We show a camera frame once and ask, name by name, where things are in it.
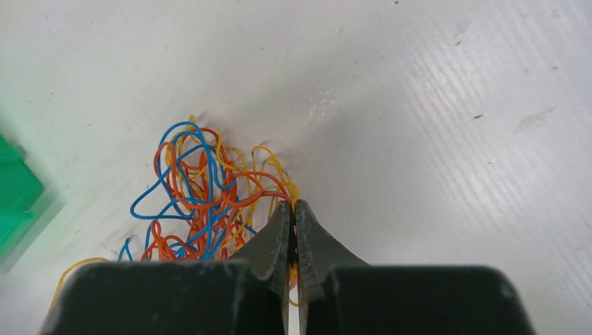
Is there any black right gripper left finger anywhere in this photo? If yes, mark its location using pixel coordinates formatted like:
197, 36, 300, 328
40, 201, 292, 334

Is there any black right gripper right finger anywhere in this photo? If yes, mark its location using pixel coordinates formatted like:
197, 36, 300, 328
295, 200, 535, 334

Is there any yellow wire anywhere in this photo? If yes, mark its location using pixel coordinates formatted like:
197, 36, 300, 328
39, 114, 301, 335

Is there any blue wire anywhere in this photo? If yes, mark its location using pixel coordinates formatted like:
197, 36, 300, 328
117, 121, 258, 263

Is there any green plastic bin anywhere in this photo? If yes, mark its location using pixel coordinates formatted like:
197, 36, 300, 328
1, 138, 44, 258

